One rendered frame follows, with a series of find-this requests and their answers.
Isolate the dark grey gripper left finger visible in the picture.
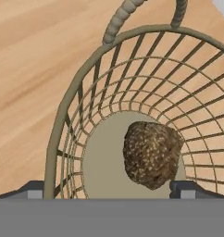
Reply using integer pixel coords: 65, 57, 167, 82
0, 181, 45, 200

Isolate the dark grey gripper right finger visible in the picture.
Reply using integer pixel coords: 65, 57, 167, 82
168, 180, 224, 200

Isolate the brown seeded bread loaf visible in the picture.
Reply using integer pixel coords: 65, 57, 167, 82
122, 120, 182, 191

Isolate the olive wire basket with handle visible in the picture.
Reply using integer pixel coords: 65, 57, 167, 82
44, 0, 224, 200

